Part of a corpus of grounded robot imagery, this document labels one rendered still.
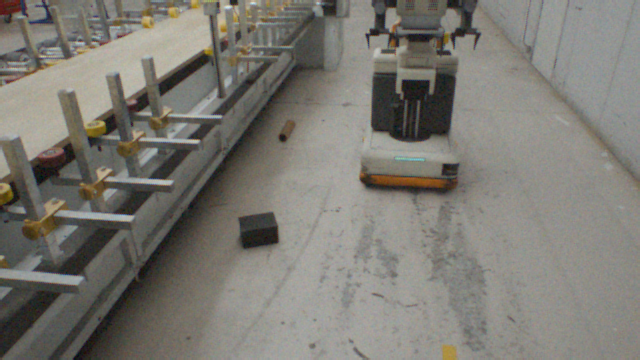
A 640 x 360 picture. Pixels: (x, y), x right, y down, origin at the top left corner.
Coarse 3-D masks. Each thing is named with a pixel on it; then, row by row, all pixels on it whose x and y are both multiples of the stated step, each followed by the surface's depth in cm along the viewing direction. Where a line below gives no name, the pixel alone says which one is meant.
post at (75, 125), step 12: (60, 96) 137; (72, 96) 139; (72, 108) 139; (72, 120) 140; (72, 132) 143; (84, 132) 145; (72, 144) 145; (84, 144) 145; (84, 156) 146; (84, 168) 148; (84, 180) 151; (96, 180) 153; (96, 204) 155
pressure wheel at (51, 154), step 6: (48, 150) 156; (54, 150) 156; (60, 150) 156; (42, 156) 152; (48, 156) 152; (54, 156) 152; (60, 156) 154; (42, 162) 152; (48, 162) 152; (54, 162) 153; (60, 162) 154; (54, 168) 157
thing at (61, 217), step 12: (0, 216) 135; (12, 216) 135; (24, 216) 134; (60, 216) 132; (72, 216) 131; (84, 216) 131; (96, 216) 131; (108, 216) 131; (120, 216) 131; (132, 216) 131; (120, 228) 130; (132, 228) 130
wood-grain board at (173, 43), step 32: (224, 0) 470; (256, 0) 466; (160, 32) 332; (192, 32) 330; (224, 32) 328; (64, 64) 258; (96, 64) 257; (128, 64) 255; (160, 64) 254; (0, 96) 210; (32, 96) 209; (96, 96) 208; (128, 96) 207; (0, 128) 176; (32, 128) 175; (64, 128) 175; (0, 160) 151; (32, 160) 152
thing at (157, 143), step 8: (104, 136) 179; (112, 136) 178; (96, 144) 178; (104, 144) 178; (112, 144) 177; (144, 144) 175; (152, 144) 175; (160, 144) 174; (168, 144) 174; (176, 144) 173; (184, 144) 173; (192, 144) 172; (200, 144) 174
